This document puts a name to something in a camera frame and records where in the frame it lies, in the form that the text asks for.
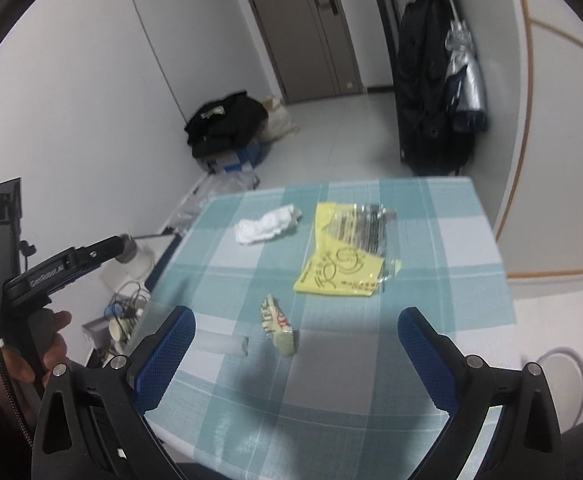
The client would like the black braided cable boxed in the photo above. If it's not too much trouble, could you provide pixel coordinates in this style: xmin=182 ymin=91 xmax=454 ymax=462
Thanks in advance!
xmin=0 ymin=247 xmax=35 ymax=448

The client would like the teal checked tablecloth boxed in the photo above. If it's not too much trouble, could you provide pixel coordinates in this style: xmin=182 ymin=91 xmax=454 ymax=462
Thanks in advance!
xmin=139 ymin=176 xmax=518 ymax=480

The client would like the white round bin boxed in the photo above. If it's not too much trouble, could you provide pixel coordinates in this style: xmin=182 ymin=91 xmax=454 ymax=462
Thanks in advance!
xmin=521 ymin=346 xmax=583 ymax=426

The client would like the white tissue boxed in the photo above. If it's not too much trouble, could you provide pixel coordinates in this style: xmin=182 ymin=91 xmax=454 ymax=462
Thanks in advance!
xmin=234 ymin=203 xmax=303 ymax=247

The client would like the black hanging coat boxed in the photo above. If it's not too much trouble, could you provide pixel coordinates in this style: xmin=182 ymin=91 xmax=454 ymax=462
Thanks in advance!
xmin=396 ymin=0 xmax=455 ymax=126

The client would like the black backpack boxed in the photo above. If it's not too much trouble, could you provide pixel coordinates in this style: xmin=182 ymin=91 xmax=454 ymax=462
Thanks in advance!
xmin=401 ymin=105 xmax=477 ymax=177

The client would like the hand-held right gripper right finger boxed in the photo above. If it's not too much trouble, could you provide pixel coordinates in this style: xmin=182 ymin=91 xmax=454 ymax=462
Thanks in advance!
xmin=397 ymin=306 xmax=565 ymax=480

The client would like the dark flat panel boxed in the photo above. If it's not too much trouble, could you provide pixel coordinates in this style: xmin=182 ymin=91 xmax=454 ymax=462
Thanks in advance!
xmin=150 ymin=234 xmax=186 ymax=287

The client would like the brown door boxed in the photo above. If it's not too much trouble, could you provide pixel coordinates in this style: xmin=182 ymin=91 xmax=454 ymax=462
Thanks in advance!
xmin=234 ymin=0 xmax=365 ymax=106

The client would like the clear plastic bag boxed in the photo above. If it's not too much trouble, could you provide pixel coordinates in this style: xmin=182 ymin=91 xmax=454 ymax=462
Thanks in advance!
xmin=169 ymin=172 xmax=260 ymax=233

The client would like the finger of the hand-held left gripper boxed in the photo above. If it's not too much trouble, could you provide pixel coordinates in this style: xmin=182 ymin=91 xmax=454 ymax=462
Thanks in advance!
xmin=74 ymin=235 xmax=128 ymax=264
xmin=46 ymin=260 xmax=101 ymax=295

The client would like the silver folded umbrella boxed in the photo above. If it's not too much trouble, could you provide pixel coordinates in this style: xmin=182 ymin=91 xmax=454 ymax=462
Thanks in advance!
xmin=444 ymin=20 xmax=488 ymax=133

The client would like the person's left hand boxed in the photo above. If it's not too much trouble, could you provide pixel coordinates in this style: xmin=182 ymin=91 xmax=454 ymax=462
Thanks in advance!
xmin=0 ymin=310 xmax=73 ymax=401

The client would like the tangled cable bundle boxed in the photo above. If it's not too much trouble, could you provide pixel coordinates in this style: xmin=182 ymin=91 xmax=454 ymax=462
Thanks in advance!
xmin=104 ymin=280 xmax=147 ymax=321

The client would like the paper cup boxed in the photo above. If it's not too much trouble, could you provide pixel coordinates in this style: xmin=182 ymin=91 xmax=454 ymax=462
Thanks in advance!
xmin=108 ymin=317 xmax=137 ymax=344

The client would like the black clothing pile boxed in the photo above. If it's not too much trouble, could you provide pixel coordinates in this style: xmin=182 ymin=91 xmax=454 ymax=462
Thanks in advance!
xmin=184 ymin=91 xmax=270 ymax=158

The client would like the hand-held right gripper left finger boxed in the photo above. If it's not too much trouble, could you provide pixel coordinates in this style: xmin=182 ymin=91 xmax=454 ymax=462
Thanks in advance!
xmin=30 ymin=305 xmax=197 ymax=480

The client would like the yellow wrapper with clear film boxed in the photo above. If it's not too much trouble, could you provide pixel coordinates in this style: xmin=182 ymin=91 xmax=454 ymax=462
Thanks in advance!
xmin=293 ymin=201 xmax=405 ymax=298

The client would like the black coat rack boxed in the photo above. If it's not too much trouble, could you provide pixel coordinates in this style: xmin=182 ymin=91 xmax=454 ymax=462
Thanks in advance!
xmin=369 ymin=0 xmax=408 ymax=162

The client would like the black metal stand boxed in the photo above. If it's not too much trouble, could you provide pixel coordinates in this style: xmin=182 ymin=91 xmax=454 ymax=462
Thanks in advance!
xmin=0 ymin=177 xmax=37 ymax=286

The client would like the grey tape roll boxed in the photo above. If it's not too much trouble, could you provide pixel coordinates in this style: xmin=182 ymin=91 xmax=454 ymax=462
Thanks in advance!
xmin=114 ymin=237 xmax=138 ymax=265

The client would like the small green white wrapper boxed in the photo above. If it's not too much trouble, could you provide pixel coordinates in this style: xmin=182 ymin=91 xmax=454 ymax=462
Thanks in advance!
xmin=259 ymin=294 xmax=297 ymax=357

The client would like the beige tote bag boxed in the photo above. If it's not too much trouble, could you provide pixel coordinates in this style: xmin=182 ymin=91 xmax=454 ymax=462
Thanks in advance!
xmin=259 ymin=96 xmax=302 ymax=143

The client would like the blue white cardboard box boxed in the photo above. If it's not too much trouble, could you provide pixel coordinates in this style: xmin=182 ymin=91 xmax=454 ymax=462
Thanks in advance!
xmin=202 ymin=140 xmax=265 ymax=173

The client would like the grey small box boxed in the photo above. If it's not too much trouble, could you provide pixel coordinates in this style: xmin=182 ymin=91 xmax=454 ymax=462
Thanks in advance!
xmin=82 ymin=317 xmax=117 ymax=349

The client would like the clear plastic tube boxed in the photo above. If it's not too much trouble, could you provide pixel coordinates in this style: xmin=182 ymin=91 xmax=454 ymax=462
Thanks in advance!
xmin=192 ymin=329 xmax=250 ymax=359

